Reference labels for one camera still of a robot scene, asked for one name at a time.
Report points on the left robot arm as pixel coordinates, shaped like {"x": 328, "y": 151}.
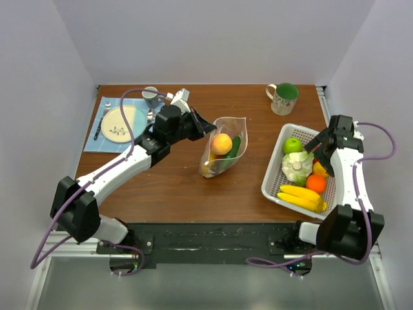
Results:
{"x": 76, "y": 203}

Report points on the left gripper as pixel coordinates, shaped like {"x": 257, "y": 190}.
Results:
{"x": 201, "y": 126}

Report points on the green cucumber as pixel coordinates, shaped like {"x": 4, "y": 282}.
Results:
{"x": 230, "y": 158}

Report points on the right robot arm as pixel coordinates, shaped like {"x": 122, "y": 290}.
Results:
{"x": 352, "y": 227}

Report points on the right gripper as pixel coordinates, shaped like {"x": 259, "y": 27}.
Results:
{"x": 324, "y": 162}

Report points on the cream and blue plate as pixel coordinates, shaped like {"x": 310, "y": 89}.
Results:
{"x": 114, "y": 128}

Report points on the cabbage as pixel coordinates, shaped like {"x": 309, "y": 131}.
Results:
{"x": 297, "y": 167}

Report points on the polka dot zip bag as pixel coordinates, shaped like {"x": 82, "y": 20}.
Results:
{"x": 232, "y": 126}

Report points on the green apple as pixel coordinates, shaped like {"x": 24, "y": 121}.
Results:
{"x": 291, "y": 145}

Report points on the green interior floral mug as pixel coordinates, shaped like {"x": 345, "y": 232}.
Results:
{"x": 283, "y": 97}

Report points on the small grey cup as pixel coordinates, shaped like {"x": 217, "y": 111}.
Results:
{"x": 152, "y": 97}

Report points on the white plastic basket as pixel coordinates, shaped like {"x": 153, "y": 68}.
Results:
{"x": 274, "y": 177}

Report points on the peach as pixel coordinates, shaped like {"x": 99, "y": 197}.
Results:
{"x": 221, "y": 144}

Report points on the fork with black handle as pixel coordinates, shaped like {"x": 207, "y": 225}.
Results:
{"x": 107, "y": 108}

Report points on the spoon with black handle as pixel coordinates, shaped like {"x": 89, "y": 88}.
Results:
{"x": 151, "y": 115}

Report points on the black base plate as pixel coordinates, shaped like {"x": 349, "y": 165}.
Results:
{"x": 206, "y": 243}

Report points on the yellow banana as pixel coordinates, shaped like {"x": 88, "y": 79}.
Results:
{"x": 302, "y": 197}

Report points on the small orange tangerine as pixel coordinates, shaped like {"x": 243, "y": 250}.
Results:
{"x": 316, "y": 183}

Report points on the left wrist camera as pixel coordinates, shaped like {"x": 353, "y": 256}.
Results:
{"x": 179, "y": 99}

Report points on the yellow red mango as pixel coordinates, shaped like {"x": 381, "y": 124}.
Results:
{"x": 206, "y": 166}

